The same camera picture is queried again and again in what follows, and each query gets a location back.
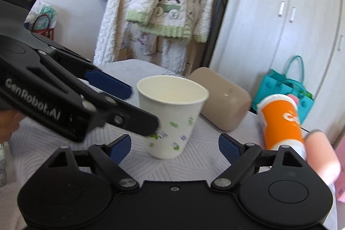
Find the white floral paper cup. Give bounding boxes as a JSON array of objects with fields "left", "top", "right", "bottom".
[{"left": 137, "top": 75, "right": 209, "bottom": 159}]

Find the beige cup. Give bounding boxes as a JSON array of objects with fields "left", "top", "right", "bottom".
[{"left": 188, "top": 67, "right": 252, "bottom": 131}]

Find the orange cup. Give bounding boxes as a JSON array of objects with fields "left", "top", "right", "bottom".
[{"left": 257, "top": 94, "right": 306, "bottom": 159}]

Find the pink cup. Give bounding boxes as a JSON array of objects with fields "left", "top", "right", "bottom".
[{"left": 304, "top": 130, "right": 341, "bottom": 186}]

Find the person's left hand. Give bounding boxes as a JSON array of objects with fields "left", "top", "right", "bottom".
[{"left": 0, "top": 109, "right": 26, "bottom": 144}]

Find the red basket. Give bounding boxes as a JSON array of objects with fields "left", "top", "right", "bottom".
[{"left": 31, "top": 14, "right": 54, "bottom": 40}]

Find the white plastic bag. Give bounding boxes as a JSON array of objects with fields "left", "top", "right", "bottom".
[{"left": 24, "top": 1, "right": 58, "bottom": 30}]

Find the teal handbag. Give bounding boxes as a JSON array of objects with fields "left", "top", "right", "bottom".
[{"left": 251, "top": 55, "right": 314, "bottom": 124}]

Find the pink gift bag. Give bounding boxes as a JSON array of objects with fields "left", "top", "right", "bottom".
[{"left": 334, "top": 137, "right": 345, "bottom": 203}]

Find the white wardrobe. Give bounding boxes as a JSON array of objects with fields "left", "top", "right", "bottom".
[{"left": 209, "top": 0, "right": 344, "bottom": 142}]

